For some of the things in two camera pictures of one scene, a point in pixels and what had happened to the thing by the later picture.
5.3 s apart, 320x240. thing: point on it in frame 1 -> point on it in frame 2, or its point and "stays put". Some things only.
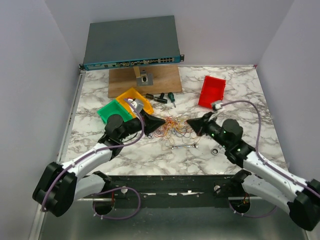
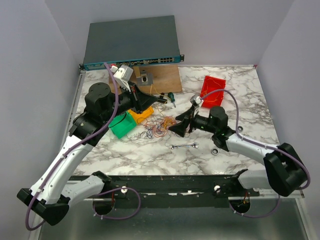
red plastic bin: (212, 90) stays put
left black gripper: (152, 123) -> (140, 100)
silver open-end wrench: (193, 145) stays put
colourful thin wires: (176, 130) -> (160, 125)
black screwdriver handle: (161, 99) stays put
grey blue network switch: (131, 43) stays put
